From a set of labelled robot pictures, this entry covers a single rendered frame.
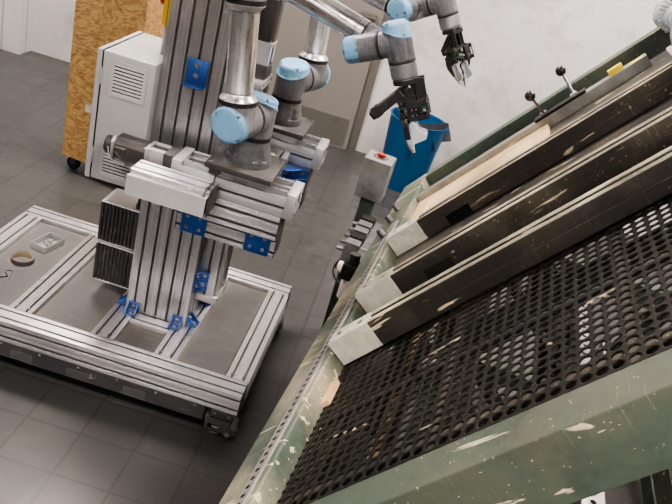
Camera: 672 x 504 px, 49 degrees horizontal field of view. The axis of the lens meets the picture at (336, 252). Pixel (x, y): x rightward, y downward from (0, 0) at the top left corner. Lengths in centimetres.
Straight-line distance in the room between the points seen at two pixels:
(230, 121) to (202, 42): 42
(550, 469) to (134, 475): 189
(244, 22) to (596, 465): 158
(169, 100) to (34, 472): 131
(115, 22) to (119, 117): 156
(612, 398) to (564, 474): 12
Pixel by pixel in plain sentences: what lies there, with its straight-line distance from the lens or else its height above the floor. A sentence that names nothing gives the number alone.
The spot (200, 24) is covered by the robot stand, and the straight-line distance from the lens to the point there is 256.
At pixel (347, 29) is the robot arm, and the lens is 222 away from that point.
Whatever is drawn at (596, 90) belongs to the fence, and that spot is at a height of 150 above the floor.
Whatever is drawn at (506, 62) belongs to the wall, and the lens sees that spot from 573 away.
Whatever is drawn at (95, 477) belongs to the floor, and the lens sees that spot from 272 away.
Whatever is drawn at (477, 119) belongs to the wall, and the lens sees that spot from 582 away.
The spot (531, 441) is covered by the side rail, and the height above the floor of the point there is 139.
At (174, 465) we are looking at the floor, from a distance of 278.
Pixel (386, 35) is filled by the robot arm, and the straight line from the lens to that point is 205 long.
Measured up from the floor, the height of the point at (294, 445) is 89.
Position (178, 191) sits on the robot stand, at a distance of 240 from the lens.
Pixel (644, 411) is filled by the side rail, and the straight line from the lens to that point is 101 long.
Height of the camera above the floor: 198
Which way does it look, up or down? 27 degrees down
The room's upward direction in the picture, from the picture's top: 16 degrees clockwise
